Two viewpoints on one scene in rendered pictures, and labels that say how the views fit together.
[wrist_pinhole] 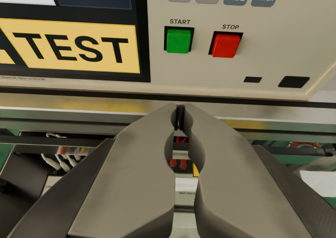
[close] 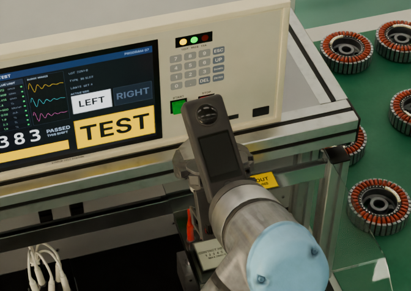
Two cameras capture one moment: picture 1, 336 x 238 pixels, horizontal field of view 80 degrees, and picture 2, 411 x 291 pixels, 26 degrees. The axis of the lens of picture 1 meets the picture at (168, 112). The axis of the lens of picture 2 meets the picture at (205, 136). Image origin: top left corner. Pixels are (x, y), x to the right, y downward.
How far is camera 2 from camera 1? 1.00 m
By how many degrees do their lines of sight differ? 15
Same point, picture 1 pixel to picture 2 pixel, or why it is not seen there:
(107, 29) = (137, 110)
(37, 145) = (68, 224)
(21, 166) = not seen: outside the picture
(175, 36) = (177, 105)
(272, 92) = (251, 122)
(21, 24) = (87, 121)
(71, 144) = (99, 214)
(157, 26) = (166, 102)
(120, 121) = (147, 173)
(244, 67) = not seen: hidden behind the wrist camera
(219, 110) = not seen: hidden behind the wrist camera
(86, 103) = (120, 165)
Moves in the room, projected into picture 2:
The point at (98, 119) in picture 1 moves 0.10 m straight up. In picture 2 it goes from (129, 176) to (125, 121)
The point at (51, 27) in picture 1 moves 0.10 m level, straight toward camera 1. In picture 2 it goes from (105, 118) to (163, 153)
